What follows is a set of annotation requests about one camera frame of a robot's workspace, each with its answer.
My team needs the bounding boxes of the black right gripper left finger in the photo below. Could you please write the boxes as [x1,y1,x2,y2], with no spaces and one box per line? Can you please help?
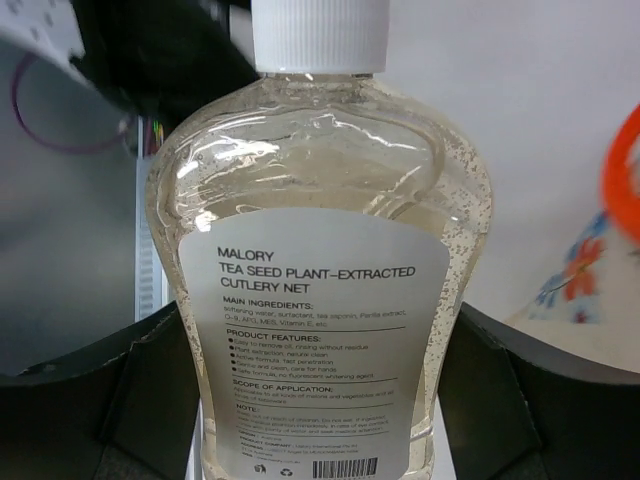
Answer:
[1,304,199,479]

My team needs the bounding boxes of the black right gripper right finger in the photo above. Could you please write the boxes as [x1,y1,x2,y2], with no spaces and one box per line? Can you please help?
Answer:
[439,305,639,480]

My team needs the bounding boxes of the canvas bag with orange handles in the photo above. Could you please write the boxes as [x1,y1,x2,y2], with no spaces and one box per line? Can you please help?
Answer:
[506,110,639,373]

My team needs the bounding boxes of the clear tea seed soap bottle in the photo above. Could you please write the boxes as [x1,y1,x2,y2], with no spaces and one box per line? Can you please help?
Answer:
[146,1,492,479]

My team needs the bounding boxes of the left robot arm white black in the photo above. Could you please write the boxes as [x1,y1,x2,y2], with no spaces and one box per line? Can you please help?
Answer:
[1,1,258,133]

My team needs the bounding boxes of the white slotted cable duct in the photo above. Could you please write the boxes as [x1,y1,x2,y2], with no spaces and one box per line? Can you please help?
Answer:
[134,117,169,322]

